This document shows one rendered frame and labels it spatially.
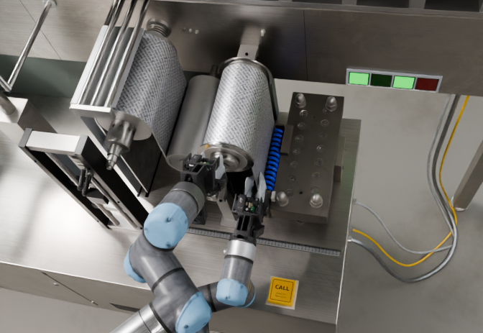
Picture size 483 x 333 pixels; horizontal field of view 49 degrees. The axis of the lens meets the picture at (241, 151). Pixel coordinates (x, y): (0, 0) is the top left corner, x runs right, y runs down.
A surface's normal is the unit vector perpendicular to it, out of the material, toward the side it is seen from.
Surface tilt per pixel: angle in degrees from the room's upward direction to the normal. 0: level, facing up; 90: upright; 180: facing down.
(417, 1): 90
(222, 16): 90
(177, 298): 1
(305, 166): 0
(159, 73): 59
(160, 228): 50
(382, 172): 0
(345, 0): 90
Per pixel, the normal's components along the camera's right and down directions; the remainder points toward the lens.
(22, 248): -0.14, -0.48
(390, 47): -0.21, 0.87
